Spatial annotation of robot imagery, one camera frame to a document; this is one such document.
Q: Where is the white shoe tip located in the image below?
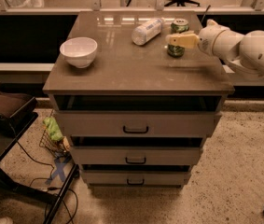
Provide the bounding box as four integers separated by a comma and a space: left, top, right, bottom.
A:
0, 217, 14, 224

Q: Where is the top drawer with handle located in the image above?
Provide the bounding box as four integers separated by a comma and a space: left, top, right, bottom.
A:
55, 112, 221, 137

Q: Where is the green bag in basket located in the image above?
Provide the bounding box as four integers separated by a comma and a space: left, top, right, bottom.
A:
43, 117, 63, 142

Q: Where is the grey drawer cabinet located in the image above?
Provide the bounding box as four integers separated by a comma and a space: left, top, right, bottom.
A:
42, 10, 236, 189

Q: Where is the green soda can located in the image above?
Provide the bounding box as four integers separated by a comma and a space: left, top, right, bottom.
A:
167, 18, 190, 58

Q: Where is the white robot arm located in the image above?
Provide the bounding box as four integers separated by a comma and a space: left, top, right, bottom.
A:
166, 20, 264, 79

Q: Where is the middle drawer with handle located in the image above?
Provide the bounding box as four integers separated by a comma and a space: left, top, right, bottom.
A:
70, 147, 201, 165

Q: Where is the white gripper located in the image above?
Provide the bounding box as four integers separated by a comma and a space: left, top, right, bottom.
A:
165, 20, 230, 56

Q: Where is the white bowl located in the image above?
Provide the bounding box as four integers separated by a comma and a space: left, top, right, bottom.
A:
60, 37, 98, 68

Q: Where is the black floor cable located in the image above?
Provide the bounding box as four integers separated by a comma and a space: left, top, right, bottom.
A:
9, 123, 79, 224

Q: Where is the bottom drawer with handle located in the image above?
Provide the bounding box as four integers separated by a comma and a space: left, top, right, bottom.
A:
81, 171, 191, 186

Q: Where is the wire basket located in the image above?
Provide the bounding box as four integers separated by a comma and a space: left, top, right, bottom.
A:
39, 111, 69, 158

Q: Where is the clear plastic water bottle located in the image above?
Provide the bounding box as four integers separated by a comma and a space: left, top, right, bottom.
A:
132, 18, 165, 46

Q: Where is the drawer with handle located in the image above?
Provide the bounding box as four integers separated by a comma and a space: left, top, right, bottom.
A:
70, 147, 201, 165
81, 171, 191, 186
55, 112, 221, 137

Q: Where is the black side table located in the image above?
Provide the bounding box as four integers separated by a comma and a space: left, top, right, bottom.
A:
0, 109, 79, 224

